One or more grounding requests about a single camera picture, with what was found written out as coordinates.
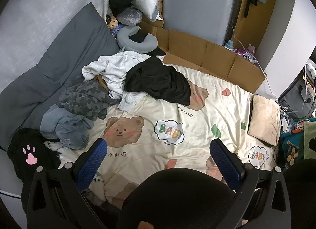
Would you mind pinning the clear plastic bag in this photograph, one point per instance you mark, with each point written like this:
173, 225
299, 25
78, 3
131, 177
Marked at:
129, 16

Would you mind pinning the grey camouflage jacket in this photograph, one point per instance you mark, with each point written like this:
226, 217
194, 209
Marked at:
84, 98

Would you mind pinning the brown cloth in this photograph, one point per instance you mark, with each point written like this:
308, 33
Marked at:
101, 80

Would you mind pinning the blue capped bottle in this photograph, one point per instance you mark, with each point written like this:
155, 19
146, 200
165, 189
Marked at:
229, 44

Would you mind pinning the teal printed blanket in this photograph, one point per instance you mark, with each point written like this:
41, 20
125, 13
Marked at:
293, 145

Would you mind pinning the brown teddy bear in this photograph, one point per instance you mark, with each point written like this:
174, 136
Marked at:
113, 22

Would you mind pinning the black paw print garment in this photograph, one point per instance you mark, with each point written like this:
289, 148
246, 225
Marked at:
22, 145

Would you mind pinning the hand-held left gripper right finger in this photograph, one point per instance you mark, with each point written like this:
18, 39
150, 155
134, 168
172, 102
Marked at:
226, 167

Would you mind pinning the black cartoon print t-shirt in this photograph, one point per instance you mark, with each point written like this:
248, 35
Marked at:
158, 80

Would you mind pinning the flattened cardboard sheet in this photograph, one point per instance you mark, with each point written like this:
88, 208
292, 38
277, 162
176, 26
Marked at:
209, 56

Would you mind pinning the white power adapter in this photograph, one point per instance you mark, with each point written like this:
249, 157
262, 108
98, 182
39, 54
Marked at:
311, 70

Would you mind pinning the small black cloth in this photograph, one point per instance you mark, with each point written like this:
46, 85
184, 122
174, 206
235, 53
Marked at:
155, 52

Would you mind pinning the floral patterned cloth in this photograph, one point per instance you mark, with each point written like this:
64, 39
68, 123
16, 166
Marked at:
161, 58

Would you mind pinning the white spotted fleece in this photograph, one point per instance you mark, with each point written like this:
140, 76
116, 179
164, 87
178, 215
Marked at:
55, 148

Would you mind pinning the cream bear print bed sheet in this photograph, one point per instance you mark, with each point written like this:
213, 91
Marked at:
197, 125

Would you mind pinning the purple packet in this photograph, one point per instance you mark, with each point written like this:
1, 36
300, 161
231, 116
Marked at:
243, 53

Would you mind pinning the grey bag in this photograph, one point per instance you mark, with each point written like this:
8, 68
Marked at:
296, 98

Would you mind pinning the blue denim jeans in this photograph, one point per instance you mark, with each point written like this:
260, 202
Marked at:
64, 127

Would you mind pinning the white hoodie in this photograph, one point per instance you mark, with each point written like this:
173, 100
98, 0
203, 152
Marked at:
111, 65

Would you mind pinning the wooden panel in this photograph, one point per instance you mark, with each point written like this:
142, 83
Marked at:
249, 28

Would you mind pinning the person's leg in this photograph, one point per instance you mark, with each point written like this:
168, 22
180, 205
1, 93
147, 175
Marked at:
177, 199
301, 189

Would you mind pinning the grey neck pillow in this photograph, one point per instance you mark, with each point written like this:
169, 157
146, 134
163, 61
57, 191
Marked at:
123, 38

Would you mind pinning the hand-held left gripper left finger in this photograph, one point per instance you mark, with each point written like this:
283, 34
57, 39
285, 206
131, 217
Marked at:
92, 162

